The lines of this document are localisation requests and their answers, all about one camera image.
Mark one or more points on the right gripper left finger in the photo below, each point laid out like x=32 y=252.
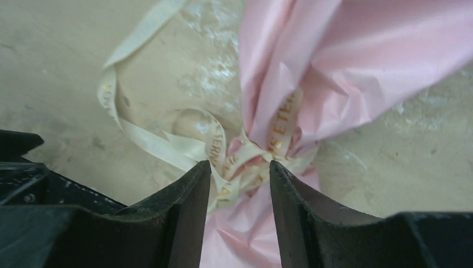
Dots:
x=164 y=230

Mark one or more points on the cream printed ribbon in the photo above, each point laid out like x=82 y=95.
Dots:
x=238 y=167

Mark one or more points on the pink flower bouquet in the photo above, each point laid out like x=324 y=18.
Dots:
x=387 y=96

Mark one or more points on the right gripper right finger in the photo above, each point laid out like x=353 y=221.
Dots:
x=314 y=230

